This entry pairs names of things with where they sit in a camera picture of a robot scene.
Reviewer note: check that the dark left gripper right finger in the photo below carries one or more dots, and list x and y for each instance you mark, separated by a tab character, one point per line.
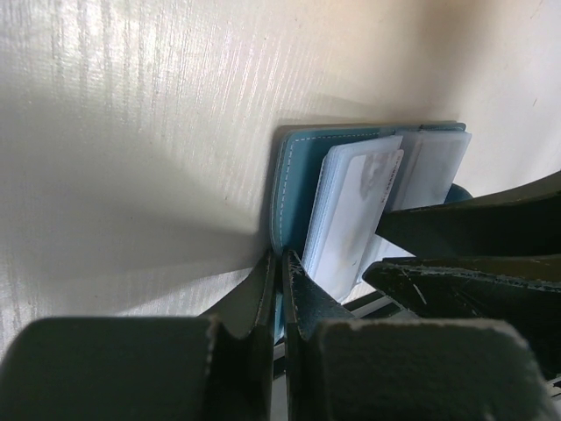
344	368

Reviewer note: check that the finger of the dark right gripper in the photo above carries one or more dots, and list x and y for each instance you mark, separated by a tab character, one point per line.
522	291
524	221

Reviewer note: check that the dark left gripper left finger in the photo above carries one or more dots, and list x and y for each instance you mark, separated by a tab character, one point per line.
216	366

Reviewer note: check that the blue leather card holder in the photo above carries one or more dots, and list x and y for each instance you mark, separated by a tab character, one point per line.
310	160

